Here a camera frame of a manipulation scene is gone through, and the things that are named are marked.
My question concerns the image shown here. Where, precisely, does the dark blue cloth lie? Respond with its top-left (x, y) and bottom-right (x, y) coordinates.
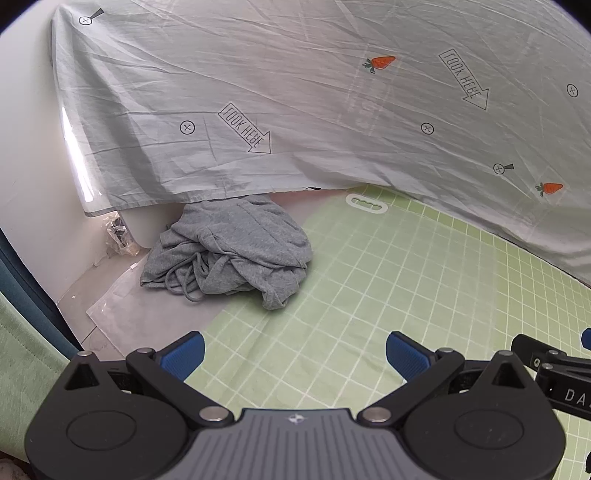
top-left (0, 227), bottom-right (86, 361)

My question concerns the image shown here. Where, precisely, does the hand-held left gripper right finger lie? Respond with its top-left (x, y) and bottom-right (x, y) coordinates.
top-left (358, 331), bottom-right (537, 428)

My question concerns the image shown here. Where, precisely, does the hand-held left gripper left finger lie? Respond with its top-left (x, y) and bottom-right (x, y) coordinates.
top-left (62, 331), bottom-right (235, 428)

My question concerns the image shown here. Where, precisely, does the grey carrot print sheet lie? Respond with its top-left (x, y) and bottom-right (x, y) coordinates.
top-left (48, 0), bottom-right (591, 283)

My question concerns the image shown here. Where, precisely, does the grey zip hoodie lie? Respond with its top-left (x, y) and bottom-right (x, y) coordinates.
top-left (139, 194), bottom-right (314, 311)

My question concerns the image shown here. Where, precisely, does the green checked mat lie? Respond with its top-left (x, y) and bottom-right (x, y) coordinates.
top-left (184, 184), bottom-right (591, 480)

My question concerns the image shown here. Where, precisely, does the crumpled clear plastic bag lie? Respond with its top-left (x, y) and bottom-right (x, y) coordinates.
top-left (95, 216), bottom-right (140, 267)

